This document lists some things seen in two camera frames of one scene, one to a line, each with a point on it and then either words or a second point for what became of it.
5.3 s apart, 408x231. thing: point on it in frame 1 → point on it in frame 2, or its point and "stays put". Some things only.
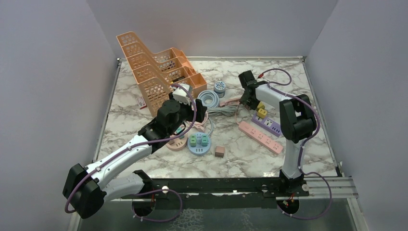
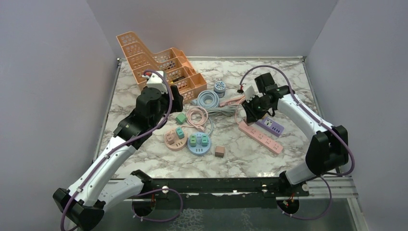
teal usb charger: (204, 140) stays put
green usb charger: (193, 140) stays put
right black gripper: (252, 105) → (252, 115)
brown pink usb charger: (220, 150) stays put
